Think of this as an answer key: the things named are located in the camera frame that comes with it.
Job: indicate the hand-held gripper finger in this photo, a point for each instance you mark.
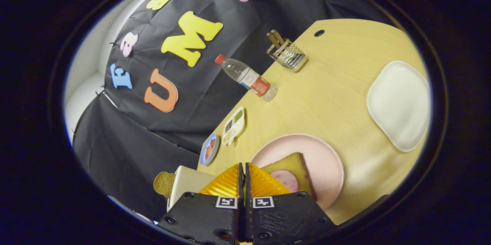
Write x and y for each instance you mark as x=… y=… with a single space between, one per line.
x=241 y=183
x=247 y=183

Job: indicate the brown toasted bread slice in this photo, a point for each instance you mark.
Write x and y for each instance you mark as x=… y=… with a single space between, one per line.
x=164 y=184

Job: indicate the pink ham slice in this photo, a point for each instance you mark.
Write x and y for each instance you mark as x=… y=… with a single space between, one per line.
x=285 y=180

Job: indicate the small blue plate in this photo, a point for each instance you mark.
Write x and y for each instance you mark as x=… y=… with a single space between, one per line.
x=202 y=158

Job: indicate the red tomato slices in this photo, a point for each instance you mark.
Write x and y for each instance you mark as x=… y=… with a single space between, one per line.
x=210 y=149

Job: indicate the yellow bread slice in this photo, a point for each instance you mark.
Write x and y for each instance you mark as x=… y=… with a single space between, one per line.
x=293 y=162

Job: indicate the white toaster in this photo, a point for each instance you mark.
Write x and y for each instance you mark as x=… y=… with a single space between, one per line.
x=188 y=181

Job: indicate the white divided condiment tray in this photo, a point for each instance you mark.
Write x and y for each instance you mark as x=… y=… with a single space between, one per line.
x=234 y=126

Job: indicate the round pink plate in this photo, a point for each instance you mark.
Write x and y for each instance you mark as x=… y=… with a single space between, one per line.
x=326 y=160

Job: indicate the clear plastic water bottle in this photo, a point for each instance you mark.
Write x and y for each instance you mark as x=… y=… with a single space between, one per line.
x=245 y=76

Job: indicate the white square plate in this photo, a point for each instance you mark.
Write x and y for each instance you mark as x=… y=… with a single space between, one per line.
x=399 y=103

